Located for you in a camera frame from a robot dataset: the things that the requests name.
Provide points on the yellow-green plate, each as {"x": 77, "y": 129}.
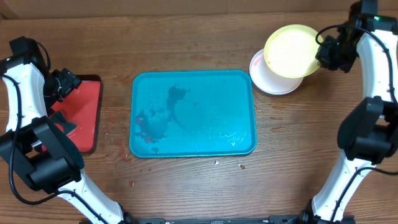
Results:
{"x": 290, "y": 51}

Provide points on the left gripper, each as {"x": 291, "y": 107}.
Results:
{"x": 68, "y": 79}

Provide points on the teal plastic serving tray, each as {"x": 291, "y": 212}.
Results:
{"x": 206, "y": 113}

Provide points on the white plate with red stain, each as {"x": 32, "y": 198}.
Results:
{"x": 268, "y": 81}

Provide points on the dark tray with red liquid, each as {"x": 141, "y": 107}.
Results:
{"x": 82, "y": 107}

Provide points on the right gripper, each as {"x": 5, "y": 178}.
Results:
{"x": 323, "y": 55}

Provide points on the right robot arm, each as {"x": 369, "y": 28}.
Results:
{"x": 369, "y": 133}

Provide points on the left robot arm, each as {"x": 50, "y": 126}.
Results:
{"x": 43, "y": 162}

